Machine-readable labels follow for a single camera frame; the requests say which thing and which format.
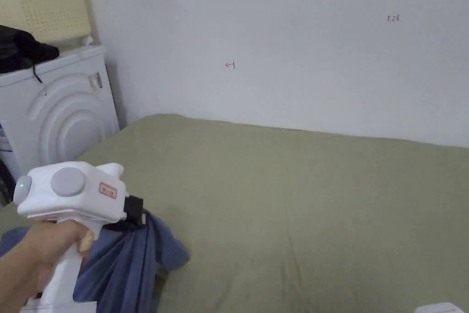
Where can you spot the bed with pale green sheet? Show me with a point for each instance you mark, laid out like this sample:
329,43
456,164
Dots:
293,217

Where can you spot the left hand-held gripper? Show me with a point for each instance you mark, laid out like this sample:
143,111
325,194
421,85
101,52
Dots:
78,195

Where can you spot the blue garment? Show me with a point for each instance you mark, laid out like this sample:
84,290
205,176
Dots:
124,258

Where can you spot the black cloth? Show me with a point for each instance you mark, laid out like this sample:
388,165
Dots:
18,52

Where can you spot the white washing machine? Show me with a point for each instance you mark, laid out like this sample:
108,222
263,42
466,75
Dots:
55,115

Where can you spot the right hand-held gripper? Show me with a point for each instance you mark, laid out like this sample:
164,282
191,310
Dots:
439,308

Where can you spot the person's left hand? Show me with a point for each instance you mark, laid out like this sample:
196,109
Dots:
40,250

